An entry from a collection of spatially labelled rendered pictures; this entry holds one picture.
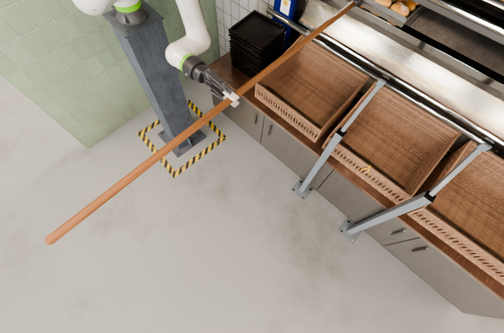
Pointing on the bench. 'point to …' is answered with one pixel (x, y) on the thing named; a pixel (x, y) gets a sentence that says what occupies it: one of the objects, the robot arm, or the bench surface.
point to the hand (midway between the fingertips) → (231, 97)
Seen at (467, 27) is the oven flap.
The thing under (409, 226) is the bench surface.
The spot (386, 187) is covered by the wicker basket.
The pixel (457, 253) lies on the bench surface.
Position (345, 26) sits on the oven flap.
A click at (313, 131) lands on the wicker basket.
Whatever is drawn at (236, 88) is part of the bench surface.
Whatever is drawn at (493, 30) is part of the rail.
